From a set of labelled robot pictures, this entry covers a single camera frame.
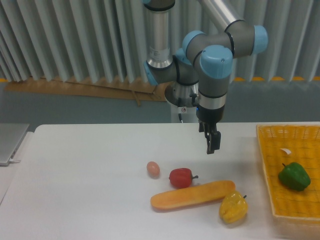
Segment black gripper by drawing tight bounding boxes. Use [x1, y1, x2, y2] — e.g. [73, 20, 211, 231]
[196, 105, 225, 155]

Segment red bell pepper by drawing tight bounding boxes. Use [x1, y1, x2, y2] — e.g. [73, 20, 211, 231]
[169, 168, 199, 189]

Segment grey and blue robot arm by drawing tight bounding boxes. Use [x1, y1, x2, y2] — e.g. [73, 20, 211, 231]
[143, 0, 268, 154]

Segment yellow bell pepper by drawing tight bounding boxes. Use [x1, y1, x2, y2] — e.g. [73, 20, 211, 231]
[219, 190, 249, 224]

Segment green bell pepper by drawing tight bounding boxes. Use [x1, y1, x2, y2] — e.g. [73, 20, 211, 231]
[278, 162, 311, 192]

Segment long bread baguette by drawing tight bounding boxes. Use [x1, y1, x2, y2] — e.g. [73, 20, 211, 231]
[150, 180, 236, 211]

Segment brown egg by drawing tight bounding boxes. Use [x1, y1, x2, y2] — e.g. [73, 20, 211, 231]
[146, 161, 160, 179]

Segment yellow woven basket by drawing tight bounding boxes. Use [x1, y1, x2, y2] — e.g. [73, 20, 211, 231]
[256, 124, 320, 225]

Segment brown cardboard sheet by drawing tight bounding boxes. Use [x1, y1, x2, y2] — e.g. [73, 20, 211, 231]
[4, 76, 170, 106]

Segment white paper scrap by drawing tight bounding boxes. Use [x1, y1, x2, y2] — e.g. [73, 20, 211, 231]
[280, 148, 292, 155]

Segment silver laptop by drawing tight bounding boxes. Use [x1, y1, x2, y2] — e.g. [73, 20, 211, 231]
[0, 123, 29, 167]

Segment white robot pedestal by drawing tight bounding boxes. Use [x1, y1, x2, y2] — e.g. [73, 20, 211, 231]
[164, 81, 198, 123]

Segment black cable on pedestal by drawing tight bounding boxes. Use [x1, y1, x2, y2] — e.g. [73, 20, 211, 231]
[177, 97, 186, 124]

